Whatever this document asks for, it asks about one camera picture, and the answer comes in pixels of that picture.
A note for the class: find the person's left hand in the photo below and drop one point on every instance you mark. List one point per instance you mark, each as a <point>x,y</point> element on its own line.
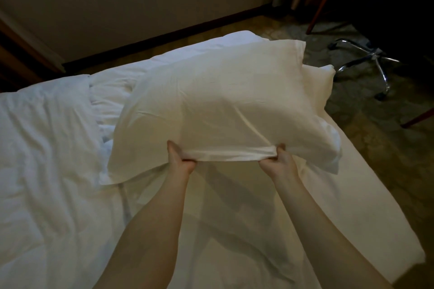
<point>179,161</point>

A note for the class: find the person's right hand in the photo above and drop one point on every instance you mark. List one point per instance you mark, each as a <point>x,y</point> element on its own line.
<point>279,165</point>

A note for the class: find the person's left thumb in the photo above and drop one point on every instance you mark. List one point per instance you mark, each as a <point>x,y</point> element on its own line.
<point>173,150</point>

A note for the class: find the person's right thumb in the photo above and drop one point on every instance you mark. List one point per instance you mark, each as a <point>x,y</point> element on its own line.
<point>281,150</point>

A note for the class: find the white pillow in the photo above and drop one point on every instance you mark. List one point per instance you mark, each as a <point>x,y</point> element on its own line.
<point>220,106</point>
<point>320,84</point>

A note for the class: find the person's left forearm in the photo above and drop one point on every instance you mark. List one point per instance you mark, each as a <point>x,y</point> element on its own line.
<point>149,231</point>

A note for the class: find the person's right forearm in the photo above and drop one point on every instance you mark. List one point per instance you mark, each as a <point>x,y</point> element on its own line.
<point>325,231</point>

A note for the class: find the office chair with chrome base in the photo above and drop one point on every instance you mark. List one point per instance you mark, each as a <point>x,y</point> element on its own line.
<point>366,58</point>

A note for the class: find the white duvet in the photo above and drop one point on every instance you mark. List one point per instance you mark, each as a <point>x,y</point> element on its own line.
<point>51,180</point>

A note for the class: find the wooden headboard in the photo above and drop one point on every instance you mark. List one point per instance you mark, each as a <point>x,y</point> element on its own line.
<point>23,51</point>

